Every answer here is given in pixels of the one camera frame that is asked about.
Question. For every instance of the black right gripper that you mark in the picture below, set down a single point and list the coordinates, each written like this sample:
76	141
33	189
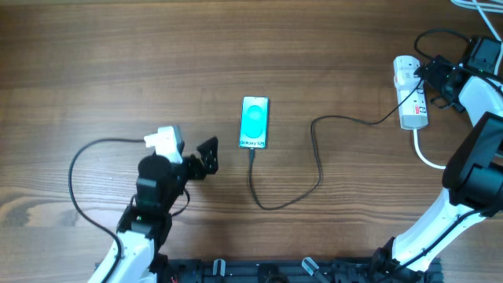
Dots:
442	67

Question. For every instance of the white USB charger plug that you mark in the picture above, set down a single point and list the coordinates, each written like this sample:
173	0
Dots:
405	77

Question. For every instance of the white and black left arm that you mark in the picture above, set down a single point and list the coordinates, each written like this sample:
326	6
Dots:
146	222

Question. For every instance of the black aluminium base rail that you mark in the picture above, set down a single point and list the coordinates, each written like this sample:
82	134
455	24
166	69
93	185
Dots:
351	270

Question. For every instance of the Galaxy S25 smartphone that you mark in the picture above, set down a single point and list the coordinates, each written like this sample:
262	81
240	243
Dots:
254	122

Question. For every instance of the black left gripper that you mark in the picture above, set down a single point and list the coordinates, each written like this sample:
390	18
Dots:
198	167

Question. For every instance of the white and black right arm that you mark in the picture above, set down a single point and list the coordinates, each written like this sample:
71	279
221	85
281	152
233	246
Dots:
471	181

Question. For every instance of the white power strip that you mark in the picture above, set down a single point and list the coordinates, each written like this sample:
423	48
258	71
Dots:
412	110

